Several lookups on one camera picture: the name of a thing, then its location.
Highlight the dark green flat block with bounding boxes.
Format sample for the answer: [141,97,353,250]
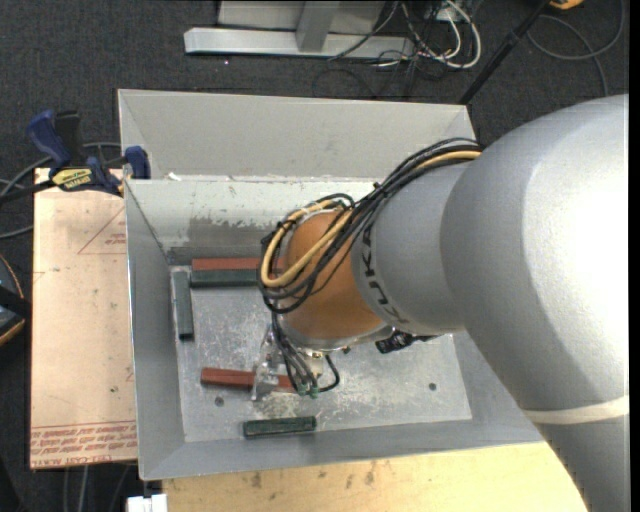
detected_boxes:
[189,269,262,289]
[170,270,196,342]
[242,415,318,440]

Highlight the red-brown flat block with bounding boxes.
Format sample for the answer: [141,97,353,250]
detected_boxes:
[199,367,297,392]
[191,256,287,273]

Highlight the brown cardboard board, red print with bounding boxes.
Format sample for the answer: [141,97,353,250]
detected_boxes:
[29,167,139,471]

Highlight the grey metal bin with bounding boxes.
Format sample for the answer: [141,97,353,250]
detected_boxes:
[117,88,547,482]

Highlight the black cylinder on white bracket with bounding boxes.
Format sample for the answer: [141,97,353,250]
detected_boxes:
[374,329,442,355]

